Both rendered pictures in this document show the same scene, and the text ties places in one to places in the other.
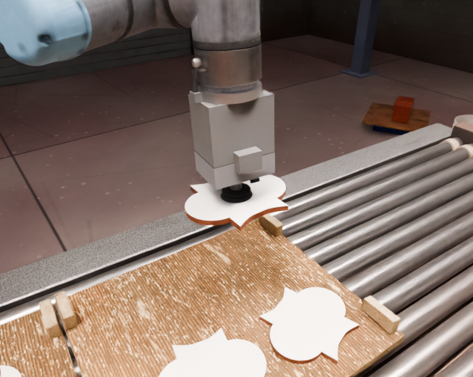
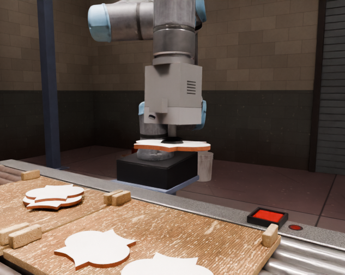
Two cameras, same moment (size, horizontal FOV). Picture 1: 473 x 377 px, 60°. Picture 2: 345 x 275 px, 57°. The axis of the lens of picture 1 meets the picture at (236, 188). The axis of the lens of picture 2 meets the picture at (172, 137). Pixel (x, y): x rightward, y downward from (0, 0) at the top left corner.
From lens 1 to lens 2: 0.62 m
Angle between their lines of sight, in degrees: 67
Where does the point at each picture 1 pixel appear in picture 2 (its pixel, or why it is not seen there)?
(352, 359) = not seen: outside the picture
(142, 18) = (147, 25)
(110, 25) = (123, 25)
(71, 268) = (160, 199)
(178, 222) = (236, 214)
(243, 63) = (159, 39)
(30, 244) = not seen: hidden behind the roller
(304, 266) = (238, 267)
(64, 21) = (96, 19)
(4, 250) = not seen: hidden behind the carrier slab
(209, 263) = (197, 227)
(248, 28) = (163, 17)
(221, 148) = (149, 94)
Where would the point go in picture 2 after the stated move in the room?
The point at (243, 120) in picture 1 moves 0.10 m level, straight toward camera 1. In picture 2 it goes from (161, 78) to (103, 77)
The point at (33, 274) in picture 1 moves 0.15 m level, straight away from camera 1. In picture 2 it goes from (149, 193) to (175, 182)
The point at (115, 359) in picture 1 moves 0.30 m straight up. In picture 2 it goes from (98, 220) to (94, 86)
